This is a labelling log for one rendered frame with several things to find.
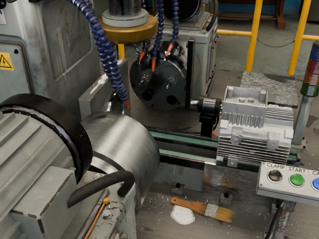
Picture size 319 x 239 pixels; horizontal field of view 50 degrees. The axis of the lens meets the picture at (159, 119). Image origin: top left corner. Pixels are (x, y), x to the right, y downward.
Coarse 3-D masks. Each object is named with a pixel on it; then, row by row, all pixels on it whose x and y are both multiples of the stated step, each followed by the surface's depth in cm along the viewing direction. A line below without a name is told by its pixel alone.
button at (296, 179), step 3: (294, 174) 82; (297, 174) 81; (291, 177) 81; (294, 177) 81; (297, 177) 81; (300, 177) 81; (291, 180) 81; (294, 180) 81; (297, 180) 80; (300, 180) 80; (303, 180) 81; (294, 183) 80; (297, 183) 80; (300, 183) 80
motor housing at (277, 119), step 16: (272, 112) 99; (288, 112) 98; (256, 128) 98; (272, 128) 97; (288, 128) 96; (224, 144) 100; (240, 144) 98; (256, 144) 97; (288, 144) 95; (240, 160) 101; (256, 160) 99; (272, 160) 98
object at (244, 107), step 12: (228, 96) 104; (240, 96) 105; (252, 96) 104; (264, 96) 101; (228, 108) 97; (240, 108) 96; (252, 108) 95; (264, 108) 94; (228, 120) 99; (240, 120) 98; (252, 120) 97
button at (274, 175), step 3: (270, 171) 83; (273, 171) 82; (276, 171) 82; (270, 174) 82; (273, 174) 82; (276, 174) 82; (279, 174) 82; (270, 177) 82; (273, 177) 82; (276, 177) 81; (279, 177) 81; (273, 180) 81; (276, 180) 81; (279, 180) 81
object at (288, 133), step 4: (224, 120) 98; (220, 124) 98; (224, 124) 98; (220, 128) 99; (224, 128) 98; (284, 132) 96; (288, 132) 94; (292, 132) 94; (284, 136) 94; (288, 136) 94; (292, 136) 94; (216, 156) 105; (220, 156) 105; (216, 160) 106; (220, 160) 104
